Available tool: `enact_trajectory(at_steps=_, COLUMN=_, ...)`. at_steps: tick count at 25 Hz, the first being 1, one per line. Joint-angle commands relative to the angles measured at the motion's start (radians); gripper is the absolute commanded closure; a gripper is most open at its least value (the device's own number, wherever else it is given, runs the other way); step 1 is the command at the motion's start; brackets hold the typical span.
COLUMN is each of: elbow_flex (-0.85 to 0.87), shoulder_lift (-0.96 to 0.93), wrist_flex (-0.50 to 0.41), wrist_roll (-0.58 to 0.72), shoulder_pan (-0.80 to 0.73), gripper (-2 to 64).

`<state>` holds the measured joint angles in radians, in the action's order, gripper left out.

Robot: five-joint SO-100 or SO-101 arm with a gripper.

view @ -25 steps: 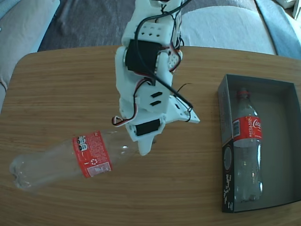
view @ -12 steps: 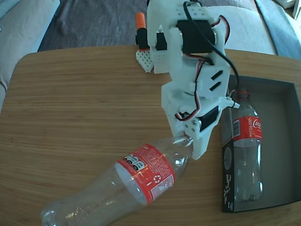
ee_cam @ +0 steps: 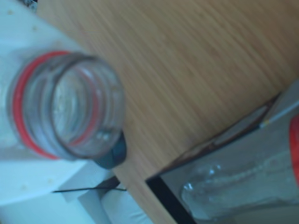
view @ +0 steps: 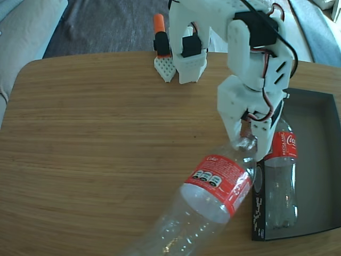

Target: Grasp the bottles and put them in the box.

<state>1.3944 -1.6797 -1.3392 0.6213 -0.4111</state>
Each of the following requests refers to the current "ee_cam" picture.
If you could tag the clear bottle red label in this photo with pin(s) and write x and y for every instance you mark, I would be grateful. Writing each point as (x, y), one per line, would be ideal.
(35, 105)
(233, 186)

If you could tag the grey cardboard box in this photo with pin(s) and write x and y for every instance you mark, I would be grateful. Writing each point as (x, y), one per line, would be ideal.
(245, 144)

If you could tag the dark round object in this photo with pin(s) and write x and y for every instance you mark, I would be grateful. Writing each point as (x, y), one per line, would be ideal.
(116, 154)

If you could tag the white cloth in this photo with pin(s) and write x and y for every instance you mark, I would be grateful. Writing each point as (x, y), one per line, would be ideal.
(126, 210)

